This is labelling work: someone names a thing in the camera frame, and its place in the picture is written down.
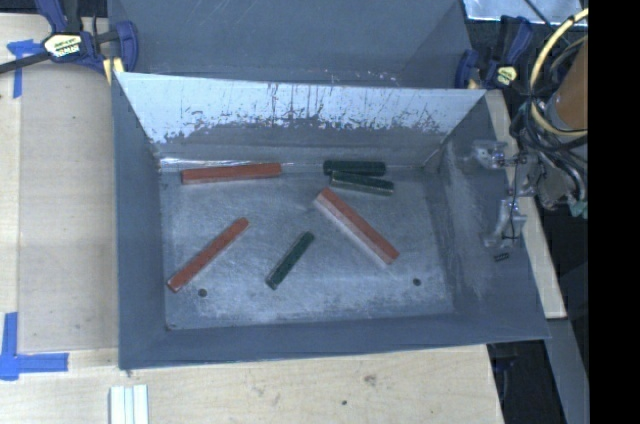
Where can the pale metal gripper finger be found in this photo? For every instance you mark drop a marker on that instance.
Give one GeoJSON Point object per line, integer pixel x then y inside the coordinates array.
{"type": "Point", "coordinates": [487, 154]}
{"type": "Point", "coordinates": [504, 224]}

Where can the small black ribbed piece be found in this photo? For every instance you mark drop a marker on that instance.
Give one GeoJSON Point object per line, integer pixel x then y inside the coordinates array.
{"type": "Point", "coordinates": [501, 257]}

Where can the dark green flat block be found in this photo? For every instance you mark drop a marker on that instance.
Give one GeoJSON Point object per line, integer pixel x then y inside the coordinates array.
{"type": "Point", "coordinates": [290, 260]}
{"type": "Point", "coordinates": [354, 167]}
{"type": "Point", "coordinates": [364, 184]}

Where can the red-brown flat block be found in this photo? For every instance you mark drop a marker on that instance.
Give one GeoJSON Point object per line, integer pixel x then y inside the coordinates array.
{"type": "Point", "coordinates": [230, 173]}
{"type": "Point", "coordinates": [357, 227]}
{"type": "Point", "coordinates": [207, 255]}

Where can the grey metal bin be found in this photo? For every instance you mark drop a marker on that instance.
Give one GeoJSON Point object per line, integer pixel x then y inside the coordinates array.
{"type": "Point", "coordinates": [300, 302]}

